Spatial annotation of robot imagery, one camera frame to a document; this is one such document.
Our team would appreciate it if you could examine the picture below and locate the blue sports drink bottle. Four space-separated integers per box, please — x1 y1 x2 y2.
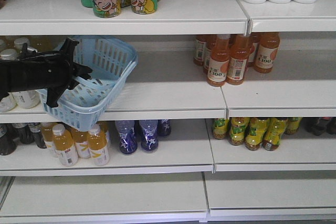
115 120 138 155
157 119 172 137
139 120 159 152

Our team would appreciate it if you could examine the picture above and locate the plastic cola bottle red label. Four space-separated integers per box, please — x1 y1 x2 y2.
305 117 330 136

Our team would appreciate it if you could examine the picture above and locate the orange juice bottle white label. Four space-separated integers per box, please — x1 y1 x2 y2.
87 124 110 166
40 122 57 157
52 124 78 166
70 127 90 159

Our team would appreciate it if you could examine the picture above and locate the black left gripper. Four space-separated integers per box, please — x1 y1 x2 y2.
39 38 92 108

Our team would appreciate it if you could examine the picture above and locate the orange C100 drink bottle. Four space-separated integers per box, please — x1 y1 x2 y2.
226 35 250 85
207 34 230 87
193 35 207 66
254 32 280 73

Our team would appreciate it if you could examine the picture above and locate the yellow label tea bottle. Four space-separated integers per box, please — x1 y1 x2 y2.
229 117 250 146
245 117 270 151
262 117 288 151
212 118 229 140
285 117 302 135

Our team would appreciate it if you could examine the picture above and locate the light blue plastic basket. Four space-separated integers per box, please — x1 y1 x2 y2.
38 35 138 131

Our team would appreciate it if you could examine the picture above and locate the white metal shelf unit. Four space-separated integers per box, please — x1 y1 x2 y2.
1 0 335 223

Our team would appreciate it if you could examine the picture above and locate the pale green juice bottle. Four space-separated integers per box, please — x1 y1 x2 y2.
14 37 38 53
1 49 40 109

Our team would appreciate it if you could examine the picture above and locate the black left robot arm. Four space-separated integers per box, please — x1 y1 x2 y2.
1 38 92 108

